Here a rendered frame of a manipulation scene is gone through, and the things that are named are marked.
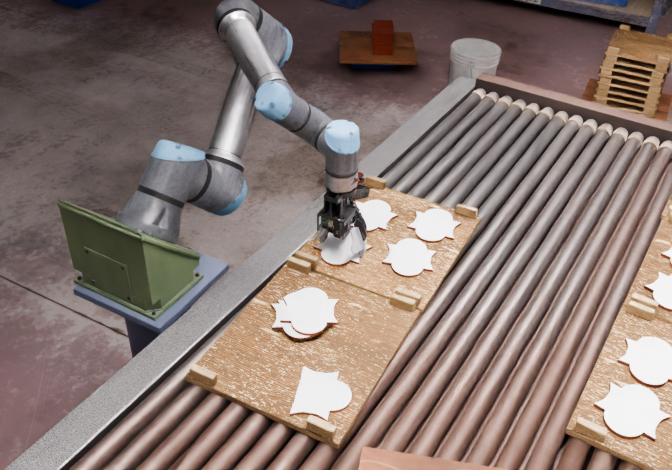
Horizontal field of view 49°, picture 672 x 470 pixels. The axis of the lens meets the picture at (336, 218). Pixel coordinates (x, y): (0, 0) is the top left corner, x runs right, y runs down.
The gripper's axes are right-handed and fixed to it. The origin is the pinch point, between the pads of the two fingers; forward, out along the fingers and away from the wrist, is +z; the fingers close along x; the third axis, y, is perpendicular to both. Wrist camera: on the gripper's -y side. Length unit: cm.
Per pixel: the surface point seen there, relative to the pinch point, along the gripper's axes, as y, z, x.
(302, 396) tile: 45.9, -1.1, 14.9
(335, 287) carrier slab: 13.6, 0.4, 5.1
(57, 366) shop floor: 11, 94, -111
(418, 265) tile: -2.6, -0.1, 19.2
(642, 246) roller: -42, 3, 66
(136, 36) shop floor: -243, 99, -290
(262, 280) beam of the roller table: 18.0, 2.4, -12.4
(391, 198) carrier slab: -26.3, 1.2, 1.2
